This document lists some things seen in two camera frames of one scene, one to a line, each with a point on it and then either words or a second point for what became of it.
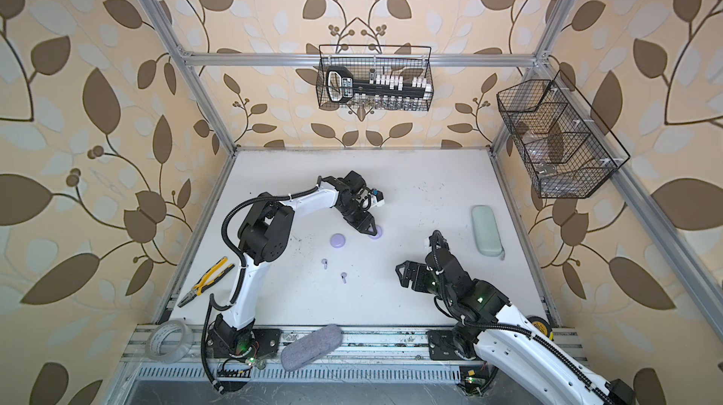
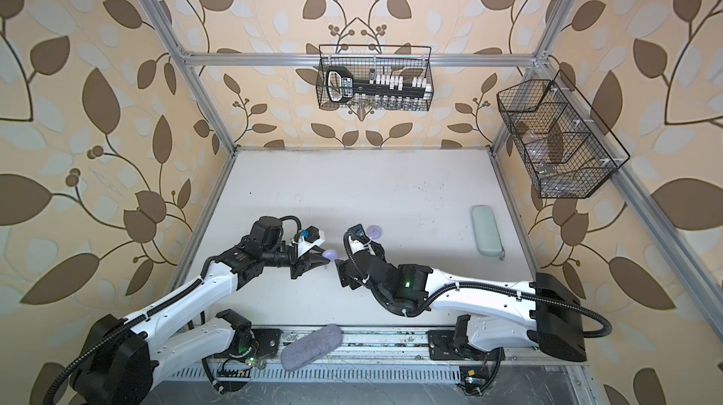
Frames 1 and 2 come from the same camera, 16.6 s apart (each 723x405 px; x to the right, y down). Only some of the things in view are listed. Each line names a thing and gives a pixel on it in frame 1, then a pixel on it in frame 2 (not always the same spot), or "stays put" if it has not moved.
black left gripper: (366, 222) to (304, 264)
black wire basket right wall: (563, 144) stays put
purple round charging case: (337, 240) to (330, 253)
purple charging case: (379, 233) stays put
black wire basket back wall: (375, 78) stays put
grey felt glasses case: (311, 347) stays put
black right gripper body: (424, 281) to (344, 273)
